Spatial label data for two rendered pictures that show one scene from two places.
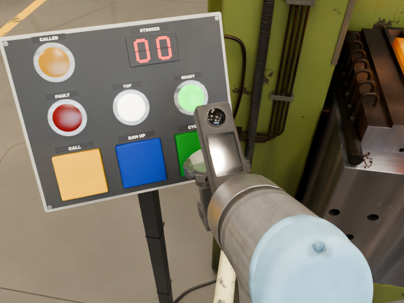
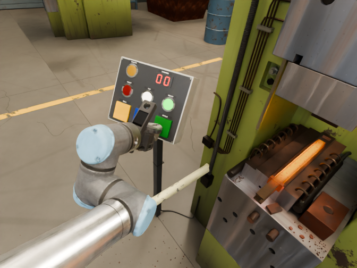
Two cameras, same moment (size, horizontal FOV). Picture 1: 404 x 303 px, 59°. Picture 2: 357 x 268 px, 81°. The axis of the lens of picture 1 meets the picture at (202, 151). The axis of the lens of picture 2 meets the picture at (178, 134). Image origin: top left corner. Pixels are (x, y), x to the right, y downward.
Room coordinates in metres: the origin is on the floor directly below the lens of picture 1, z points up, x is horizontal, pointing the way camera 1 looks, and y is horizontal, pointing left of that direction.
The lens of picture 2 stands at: (-0.04, -0.46, 1.55)
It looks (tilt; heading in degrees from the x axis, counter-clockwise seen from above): 41 degrees down; 38
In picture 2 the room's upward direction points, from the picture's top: 5 degrees clockwise
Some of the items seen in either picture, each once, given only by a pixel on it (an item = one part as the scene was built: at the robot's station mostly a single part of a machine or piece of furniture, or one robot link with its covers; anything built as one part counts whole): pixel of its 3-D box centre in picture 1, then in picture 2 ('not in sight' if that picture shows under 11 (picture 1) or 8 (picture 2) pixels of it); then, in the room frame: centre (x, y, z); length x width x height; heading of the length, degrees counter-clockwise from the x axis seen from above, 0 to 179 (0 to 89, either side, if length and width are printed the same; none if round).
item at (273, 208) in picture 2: not in sight; (273, 208); (0.49, -0.49, 0.92); 0.04 x 0.03 x 0.01; 150
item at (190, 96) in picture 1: (190, 97); (168, 104); (0.49, 0.02, 1.09); 0.05 x 0.03 x 0.04; 80
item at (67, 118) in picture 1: (67, 118); (127, 90); (0.44, 0.21, 1.09); 0.05 x 0.03 x 0.04; 80
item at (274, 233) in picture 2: not in sight; (272, 235); (0.43, -0.53, 0.87); 0.04 x 0.03 x 0.03; 170
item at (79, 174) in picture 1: (81, 174); (122, 111); (0.39, 0.20, 1.01); 0.07 x 0.05 x 0.07; 105
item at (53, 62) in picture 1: (54, 62); (132, 70); (0.48, 0.22, 1.16); 0.05 x 0.03 x 0.04; 80
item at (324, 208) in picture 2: not in sight; (323, 215); (0.56, -0.62, 0.95); 0.12 x 0.09 x 0.07; 170
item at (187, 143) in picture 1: (198, 151); (162, 126); (0.45, 0.01, 1.01); 0.07 x 0.05 x 0.07; 105
